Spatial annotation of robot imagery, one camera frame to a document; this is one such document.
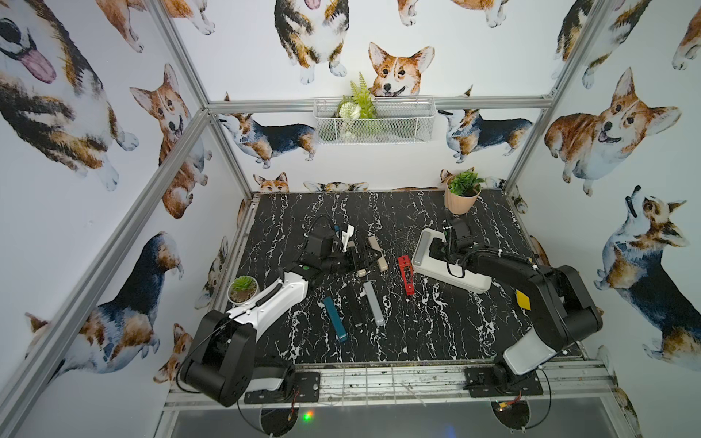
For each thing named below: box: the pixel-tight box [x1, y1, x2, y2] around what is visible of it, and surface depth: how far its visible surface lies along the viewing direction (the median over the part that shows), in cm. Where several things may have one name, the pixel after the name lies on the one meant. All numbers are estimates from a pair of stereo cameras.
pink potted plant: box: [444, 169, 485, 216], surface depth 108 cm
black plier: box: [345, 288, 365, 330], surface depth 90 cm
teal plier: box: [323, 296, 349, 343], surface depth 85 cm
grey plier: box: [363, 280, 385, 327], surface depth 88 cm
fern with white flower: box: [335, 71, 378, 141], surface depth 85 cm
